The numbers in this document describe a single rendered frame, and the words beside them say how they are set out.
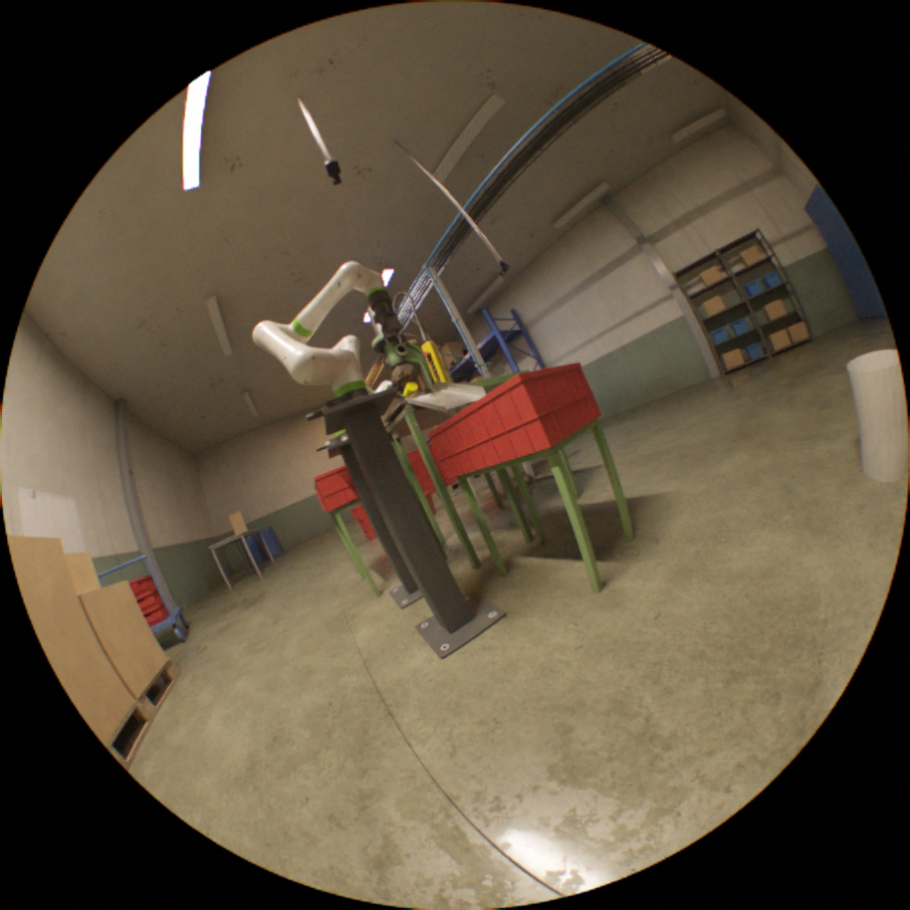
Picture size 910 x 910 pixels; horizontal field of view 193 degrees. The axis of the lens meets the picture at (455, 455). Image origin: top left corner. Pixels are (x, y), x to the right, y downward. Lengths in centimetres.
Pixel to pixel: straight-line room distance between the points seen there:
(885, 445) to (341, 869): 172
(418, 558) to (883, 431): 173
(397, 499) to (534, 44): 460
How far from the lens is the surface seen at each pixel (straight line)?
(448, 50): 388
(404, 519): 92
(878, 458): 133
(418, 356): 179
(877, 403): 126
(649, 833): 63
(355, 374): 101
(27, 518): 435
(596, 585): 98
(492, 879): 66
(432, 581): 99
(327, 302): 121
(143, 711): 205
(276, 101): 360
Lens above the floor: 63
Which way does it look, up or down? level
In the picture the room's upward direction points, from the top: 24 degrees counter-clockwise
